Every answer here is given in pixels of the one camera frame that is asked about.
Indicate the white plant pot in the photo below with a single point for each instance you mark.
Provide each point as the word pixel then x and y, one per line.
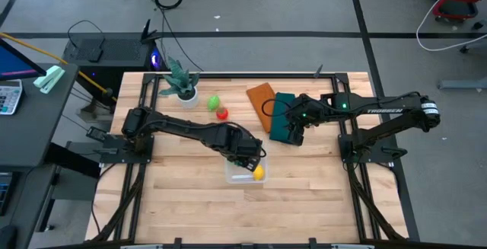
pixel 189 101

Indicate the small black box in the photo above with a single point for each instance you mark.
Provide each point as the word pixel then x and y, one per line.
pixel 96 55

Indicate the teal cloth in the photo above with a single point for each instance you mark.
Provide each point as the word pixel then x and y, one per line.
pixel 277 127

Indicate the computer monitor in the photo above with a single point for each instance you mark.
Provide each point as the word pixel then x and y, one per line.
pixel 15 64

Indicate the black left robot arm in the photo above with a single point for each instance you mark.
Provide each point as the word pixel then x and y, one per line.
pixel 182 127

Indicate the light green toy fruit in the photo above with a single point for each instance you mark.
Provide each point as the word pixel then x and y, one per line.
pixel 213 103

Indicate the grey metal floor foot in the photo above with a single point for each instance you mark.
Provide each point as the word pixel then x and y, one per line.
pixel 460 84

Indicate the dark grey desk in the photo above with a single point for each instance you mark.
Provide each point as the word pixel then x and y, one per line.
pixel 34 127

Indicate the grey desk calculator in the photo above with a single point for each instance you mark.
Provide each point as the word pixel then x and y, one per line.
pixel 9 96

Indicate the dark keyboard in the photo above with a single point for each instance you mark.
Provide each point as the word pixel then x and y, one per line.
pixel 4 195

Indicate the black wifi antenna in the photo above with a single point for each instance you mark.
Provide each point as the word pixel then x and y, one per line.
pixel 146 34

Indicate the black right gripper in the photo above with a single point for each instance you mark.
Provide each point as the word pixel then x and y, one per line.
pixel 296 135

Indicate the mint green stapler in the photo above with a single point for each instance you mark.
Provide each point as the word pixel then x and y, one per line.
pixel 49 78

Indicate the clear plastic tupperware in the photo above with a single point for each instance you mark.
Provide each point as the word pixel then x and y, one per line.
pixel 236 171

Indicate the artificial green plant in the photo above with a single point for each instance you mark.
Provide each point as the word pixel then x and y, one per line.
pixel 180 79

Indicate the yellow toy lemon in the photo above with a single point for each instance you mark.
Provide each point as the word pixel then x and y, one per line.
pixel 259 173

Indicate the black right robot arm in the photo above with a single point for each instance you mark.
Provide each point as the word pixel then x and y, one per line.
pixel 380 108

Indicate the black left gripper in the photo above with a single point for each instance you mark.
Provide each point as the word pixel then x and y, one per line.
pixel 249 150

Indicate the black computer tower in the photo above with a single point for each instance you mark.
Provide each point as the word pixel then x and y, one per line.
pixel 114 55

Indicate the yellow pole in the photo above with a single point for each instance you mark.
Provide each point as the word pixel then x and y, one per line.
pixel 38 50

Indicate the red toy tomato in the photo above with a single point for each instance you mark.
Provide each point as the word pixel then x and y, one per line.
pixel 222 114

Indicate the orange cloth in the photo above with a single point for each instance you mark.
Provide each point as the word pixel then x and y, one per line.
pixel 258 96

